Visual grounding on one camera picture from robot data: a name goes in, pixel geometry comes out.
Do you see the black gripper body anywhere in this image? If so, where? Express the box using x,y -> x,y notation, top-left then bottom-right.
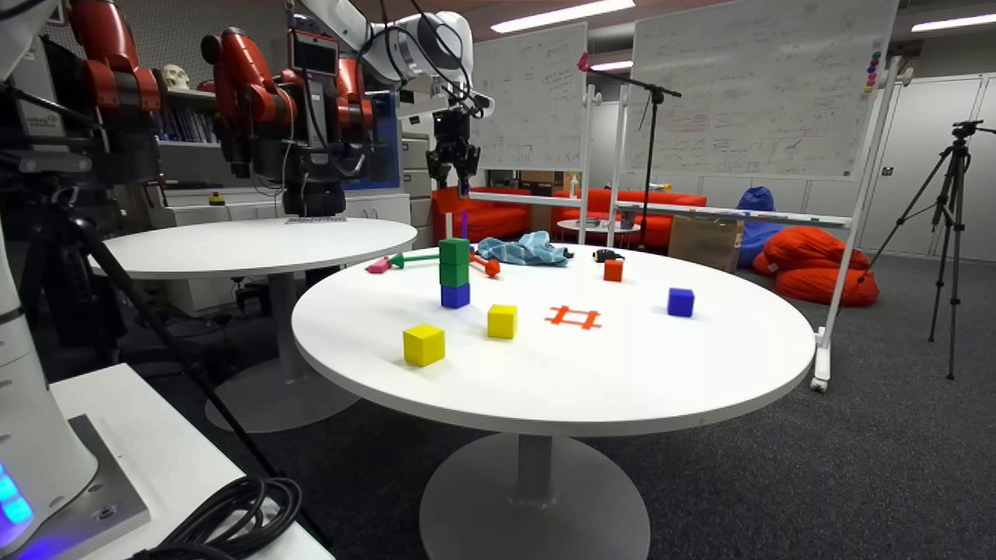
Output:
434,114 -> 473,164

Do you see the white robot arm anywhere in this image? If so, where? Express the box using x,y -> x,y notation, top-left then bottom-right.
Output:
300,0 -> 495,193

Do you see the green block stack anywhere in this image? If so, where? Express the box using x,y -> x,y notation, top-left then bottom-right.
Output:
438,238 -> 469,286

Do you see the blue block under stack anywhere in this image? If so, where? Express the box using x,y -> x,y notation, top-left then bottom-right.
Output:
438,283 -> 469,310

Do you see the yellow block near stack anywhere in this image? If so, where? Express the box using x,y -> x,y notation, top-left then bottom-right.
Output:
486,304 -> 518,339

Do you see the yellow block near edge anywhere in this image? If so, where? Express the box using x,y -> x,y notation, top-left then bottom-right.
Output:
401,324 -> 446,367

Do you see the small orange block far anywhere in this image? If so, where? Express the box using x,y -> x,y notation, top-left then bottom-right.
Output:
605,259 -> 623,283

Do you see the loose blue block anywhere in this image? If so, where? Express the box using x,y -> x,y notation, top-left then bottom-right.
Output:
666,286 -> 694,317

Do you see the red sofa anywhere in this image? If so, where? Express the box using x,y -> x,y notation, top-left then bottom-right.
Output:
429,186 -> 702,251

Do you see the coloured axis arrow marker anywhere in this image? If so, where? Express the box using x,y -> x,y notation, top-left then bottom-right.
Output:
422,213 -> 500,282

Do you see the light blue crumpled cloth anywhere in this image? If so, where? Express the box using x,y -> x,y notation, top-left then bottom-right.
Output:
477,232 -> 571,267

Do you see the pink crumpled object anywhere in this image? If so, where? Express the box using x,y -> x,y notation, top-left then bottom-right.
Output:
364,259 -> 391,274

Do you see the black microphone stand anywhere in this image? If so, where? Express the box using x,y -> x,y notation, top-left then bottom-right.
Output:
577,54 -> 681,249

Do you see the orange hash marker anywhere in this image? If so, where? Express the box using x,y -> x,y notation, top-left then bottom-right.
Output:
545,304 -> 600,329

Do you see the blue bean bag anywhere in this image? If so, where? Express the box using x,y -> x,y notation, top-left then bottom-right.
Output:
734,185 -> 777,274

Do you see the whiteboard on stand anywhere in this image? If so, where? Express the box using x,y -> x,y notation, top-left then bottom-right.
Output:
609,0 -> 899,391

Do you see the orange bean bag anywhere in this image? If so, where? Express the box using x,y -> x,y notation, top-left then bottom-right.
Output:
751,227 -> 882,310

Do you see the red baxter robot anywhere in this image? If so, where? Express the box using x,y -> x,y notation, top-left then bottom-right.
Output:
0,0 -> 383,222

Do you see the white device with blue light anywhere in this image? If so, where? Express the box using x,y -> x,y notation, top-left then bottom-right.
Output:
0,244 -> 148,560

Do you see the round white pedestal table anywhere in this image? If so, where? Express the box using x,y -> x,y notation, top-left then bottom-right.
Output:
294,246 -> 815,560

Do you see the black cable bundle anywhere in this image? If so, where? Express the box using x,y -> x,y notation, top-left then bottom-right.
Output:
127,473 -> 307,560

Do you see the black camera tripod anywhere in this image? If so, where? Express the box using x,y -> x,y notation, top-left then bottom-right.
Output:
872,118 -> 993,376

